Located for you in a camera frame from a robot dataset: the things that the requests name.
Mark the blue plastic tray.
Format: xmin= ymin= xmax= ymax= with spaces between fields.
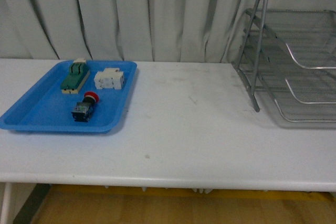
xmin=1 ymin=61 xmax=137 ymax=133

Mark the red emergency stop button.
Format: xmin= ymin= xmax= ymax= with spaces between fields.
xmin=71 ymin=91 xmax=99 ymax=122

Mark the grey table leg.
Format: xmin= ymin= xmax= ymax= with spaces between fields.
xmin=13 ymin=184 xmax=51 ymax=224

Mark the green knife switch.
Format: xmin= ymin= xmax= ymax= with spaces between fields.
xmin=60 ymin=59 xmax=90 ymax=94

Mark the white circuit breaker block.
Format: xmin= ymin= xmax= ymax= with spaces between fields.
xmin=94 ymin=68 xmax=125 ymax=90

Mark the white pleated curtain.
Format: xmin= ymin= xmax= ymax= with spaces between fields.
xmin=1 ymin=0 xmax=254 ymax=63

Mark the silver mesh tiered rack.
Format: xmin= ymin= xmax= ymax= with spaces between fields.
xmin=232 ymin=0 xmax=335 ymax=123

